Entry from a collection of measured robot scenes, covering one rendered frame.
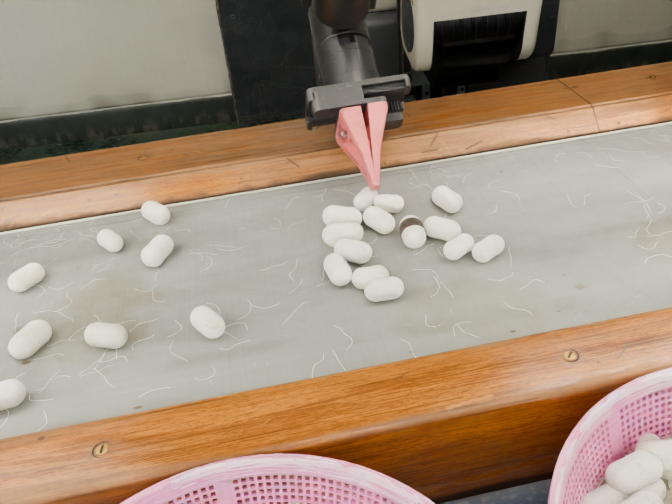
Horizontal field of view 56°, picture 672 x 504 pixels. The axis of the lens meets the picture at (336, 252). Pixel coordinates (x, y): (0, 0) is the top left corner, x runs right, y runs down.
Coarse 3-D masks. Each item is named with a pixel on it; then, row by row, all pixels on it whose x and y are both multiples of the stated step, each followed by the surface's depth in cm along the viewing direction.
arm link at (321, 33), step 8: (312, 16) 65; (312, 24) 65; (320, 24) 64; (360, 24) 64; (312, 32) 66; (320, 32) 64; (328, 32) 63; (336, 32) 63; (344, 32) 63; (352, 32) 63; (360, 32) 63; (320, 40) 64; (344, 40) 63; (368, 40) 65
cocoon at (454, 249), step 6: (462, 234) 55; (468, 234) 55; (450, 240) 55; (456, 240) 54; (462, 240) 54; (468, 240) 54; (444, 246) 54; (450, 246) 54; (456, 246) 54; (462, 246) 54; (468, 246) 54; (444, 252) 54; (450, 252) 54; (456, 252) 54; (462, 252) 54; (450, 258) 54; (456, 258) 54
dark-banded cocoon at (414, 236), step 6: (408, 216) 57; (414, 216) 57; (408, 228) 56; (414, 228) 56; (420, 228) 56; (402, 234) 56; (408, 234) 56; (414, 234) 55; (420, 234) 55; (408, 240) 56; (414, 240) 55; (420, 240) 55; (408, 246) 56; (414, 246) 56; (420, 246) 56
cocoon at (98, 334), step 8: (88, 328) 49; (96, 328) 49; (104, 328) 48; (112, 328) 48; (120, 328) 49; (88, 336) 48; (96, 336) 48; (104, 336) 48; (112, 336) 48; (120, 336) 48; (96, 344) 49; (104, 344) 48; (112, 344) 48; (120, 344) 49
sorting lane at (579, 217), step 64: (640, 128) 72; (256, 192) 67; (320, 192) 66; (384, 192) 65; (512, 192) 63; (576, 192) 62; (640, 192) 61; (0, 256) 61; (64, 256) 60; (128, 256) 59; (192, 256) 59; (256, 256) 58; (320, 256) 57; (384, 256) 56; (512, 256) 55; (576, 256) 54; (640, 256) 53; (0, 320) 53; (64, 320) 53; (128, 320) 52; (256, 320) 51; (320, 320) 50; (384, 320) 49; (448, 320) 49; (512, 320) 48; (576, 320) 48; (64, 384) 47; (128, 384) 46; (192, 384) 46; (256, 384) 45
